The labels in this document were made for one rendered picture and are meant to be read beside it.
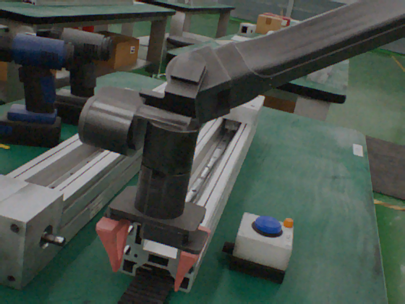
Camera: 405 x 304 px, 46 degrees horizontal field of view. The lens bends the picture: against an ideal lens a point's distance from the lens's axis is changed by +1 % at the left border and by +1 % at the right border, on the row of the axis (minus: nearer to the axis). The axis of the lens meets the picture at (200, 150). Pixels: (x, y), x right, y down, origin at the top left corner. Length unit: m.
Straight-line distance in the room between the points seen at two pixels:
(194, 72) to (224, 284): 0.32
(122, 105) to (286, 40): 0.20
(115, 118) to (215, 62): 0.13
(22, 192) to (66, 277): 0.12
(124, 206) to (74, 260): 0.17
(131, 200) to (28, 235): 0.13
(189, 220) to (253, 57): 0.20
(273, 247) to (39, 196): 0.33
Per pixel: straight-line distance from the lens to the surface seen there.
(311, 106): 2.42
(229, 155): 0.91
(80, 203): 0.72
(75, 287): 0.64
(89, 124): 0.53
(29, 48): 1.00
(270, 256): 0.70
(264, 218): 0.73
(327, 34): 0.59
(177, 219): 0.54
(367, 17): 0.62
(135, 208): 0.54
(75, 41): 1.15
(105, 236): 0.56
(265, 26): 4.46
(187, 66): 0.52
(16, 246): 0.61
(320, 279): 0.77
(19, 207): 0.62
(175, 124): 0.50
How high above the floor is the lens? 1.17
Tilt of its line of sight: 20 degrees down
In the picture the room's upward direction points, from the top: 11 degrees clockwise
